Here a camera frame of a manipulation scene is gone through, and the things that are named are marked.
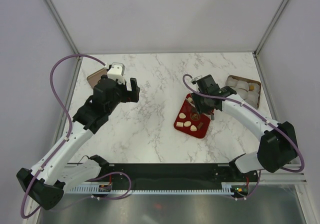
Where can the aluminium profile rail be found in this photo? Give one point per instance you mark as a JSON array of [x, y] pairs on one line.
[[282, 177]]

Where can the aluminium frame post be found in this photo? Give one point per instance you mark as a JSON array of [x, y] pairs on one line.
[[62, 27], [272, 24]]

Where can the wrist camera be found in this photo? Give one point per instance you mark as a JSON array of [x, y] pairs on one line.
[[116, 73], [197, 78]]

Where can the gold box lid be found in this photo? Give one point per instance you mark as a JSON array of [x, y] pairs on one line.
[[93, 78]]

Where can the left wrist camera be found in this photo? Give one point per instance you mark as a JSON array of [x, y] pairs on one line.
[[116, 73]]

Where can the red lacquer tray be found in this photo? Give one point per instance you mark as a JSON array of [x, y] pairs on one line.
[[195, 118]]

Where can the left aluminium frame post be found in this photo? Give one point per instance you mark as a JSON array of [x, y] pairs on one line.
[[62, 27]]

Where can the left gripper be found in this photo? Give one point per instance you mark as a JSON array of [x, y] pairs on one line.
[[132, 96]]

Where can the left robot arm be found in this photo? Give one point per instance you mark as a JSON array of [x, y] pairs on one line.
[[47, 180]]

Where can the gold chocolate box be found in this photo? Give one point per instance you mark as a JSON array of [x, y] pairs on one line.
[[242, 86]]

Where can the steel kitchen tongs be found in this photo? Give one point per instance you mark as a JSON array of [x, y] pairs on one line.
[[209, 114]]

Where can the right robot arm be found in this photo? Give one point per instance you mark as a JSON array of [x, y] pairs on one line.
[[277, 141]]

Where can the white cable duct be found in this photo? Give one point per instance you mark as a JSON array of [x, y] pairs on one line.
[[98, 189]]

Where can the cream rectangular chocolate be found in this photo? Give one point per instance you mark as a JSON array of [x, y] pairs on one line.
[[180, 124]]

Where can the cream oval chocolate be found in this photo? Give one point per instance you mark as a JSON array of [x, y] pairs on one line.
[[187, 124]]

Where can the right aluminium frame post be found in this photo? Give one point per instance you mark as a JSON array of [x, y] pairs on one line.
[[272, 24]]

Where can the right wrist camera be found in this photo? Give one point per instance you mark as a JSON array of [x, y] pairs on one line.
[[197, 78]]

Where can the cream heart chocolate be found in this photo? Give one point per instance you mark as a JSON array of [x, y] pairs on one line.
[[193, 128]]

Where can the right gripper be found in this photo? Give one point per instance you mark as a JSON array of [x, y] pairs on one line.
[[196, 99]]

